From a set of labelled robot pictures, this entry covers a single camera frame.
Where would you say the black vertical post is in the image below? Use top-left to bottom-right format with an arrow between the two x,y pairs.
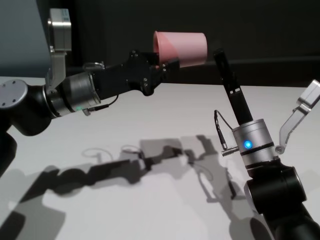
71,0 -> 87,76

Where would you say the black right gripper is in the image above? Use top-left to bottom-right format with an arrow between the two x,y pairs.
213,48 -> 254,126

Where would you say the pink plastic cup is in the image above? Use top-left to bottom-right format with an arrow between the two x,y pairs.
152,30 -> 208,69

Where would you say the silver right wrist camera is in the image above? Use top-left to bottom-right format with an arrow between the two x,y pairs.
274,79 -> 320,154

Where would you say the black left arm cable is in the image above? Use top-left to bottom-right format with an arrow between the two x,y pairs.
82,61 -> 120,117

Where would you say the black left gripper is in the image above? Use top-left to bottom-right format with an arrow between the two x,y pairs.
91,48 -> 180,98

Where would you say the grey horizontal metal rail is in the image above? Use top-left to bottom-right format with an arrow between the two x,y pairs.
66,63 -> 320,75

